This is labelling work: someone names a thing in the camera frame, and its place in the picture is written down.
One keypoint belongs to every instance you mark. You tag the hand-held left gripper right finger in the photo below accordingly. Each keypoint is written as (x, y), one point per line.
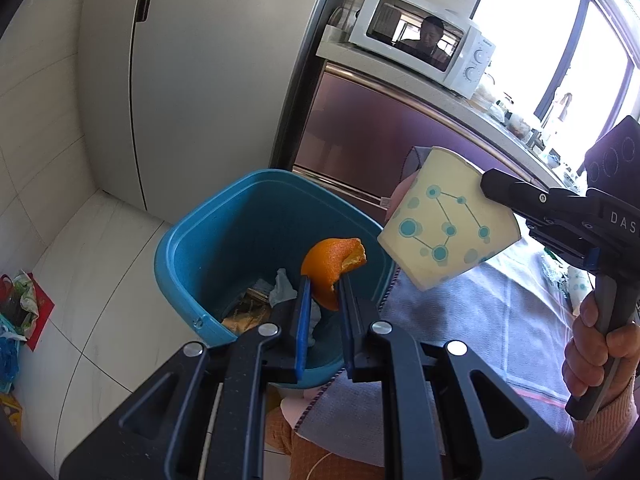
(346, 330)

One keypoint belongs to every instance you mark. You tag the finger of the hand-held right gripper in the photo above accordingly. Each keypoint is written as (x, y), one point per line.
(520, 195)
(560, 242)

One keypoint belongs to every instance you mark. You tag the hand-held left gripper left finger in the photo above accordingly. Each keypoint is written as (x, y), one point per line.
(302, 330)

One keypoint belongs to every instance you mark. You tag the curled orange peel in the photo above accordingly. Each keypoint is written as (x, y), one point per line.
(327, 265)

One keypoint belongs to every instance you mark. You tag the large dotted paper cup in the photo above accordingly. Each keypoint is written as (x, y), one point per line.
(445, 225)

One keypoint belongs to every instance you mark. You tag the blue plastic bin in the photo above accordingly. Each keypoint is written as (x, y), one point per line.
(225, 240)

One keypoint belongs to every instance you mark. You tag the person's right forearm pink sleeve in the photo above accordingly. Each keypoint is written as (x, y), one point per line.
(615, 430)

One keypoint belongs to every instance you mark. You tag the person's right hand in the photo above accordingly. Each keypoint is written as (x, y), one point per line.
(580, 360)

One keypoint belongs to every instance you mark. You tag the gold snack wrapper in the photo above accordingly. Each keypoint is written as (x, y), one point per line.
(247, 312)

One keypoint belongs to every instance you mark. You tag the clear pot with food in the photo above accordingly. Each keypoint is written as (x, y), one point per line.
(520, 125)

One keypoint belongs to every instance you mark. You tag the steel kitchen faucet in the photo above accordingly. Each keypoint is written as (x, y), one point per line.
(557, 110)

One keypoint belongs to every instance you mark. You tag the beige kitchen countertop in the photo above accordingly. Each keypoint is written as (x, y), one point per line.
(450, 110)

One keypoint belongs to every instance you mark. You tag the person's peach clothed leg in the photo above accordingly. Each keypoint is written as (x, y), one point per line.
(320, 440)

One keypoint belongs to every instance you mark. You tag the plaid grey tablecloth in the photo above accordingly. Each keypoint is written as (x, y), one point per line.
(475, 330)

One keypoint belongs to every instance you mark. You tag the kitchen window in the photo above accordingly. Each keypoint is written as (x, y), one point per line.
(550, 35)

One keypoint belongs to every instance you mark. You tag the purple base cabinets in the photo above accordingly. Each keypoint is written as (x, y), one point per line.
(360, 125)

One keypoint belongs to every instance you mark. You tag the white microwave oven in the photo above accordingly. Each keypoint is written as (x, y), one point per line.
(415, 35)

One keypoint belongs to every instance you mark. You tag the red paper sheet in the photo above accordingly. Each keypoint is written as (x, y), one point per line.
(44, 315)

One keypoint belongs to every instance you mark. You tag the grey refrigerator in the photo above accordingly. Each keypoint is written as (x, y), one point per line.
(200, 70)

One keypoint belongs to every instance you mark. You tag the colourful plastic bags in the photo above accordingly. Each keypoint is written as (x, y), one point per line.
(22, 300)

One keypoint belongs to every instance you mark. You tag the blue plastic bag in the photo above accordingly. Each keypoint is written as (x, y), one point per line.
(7, 362)

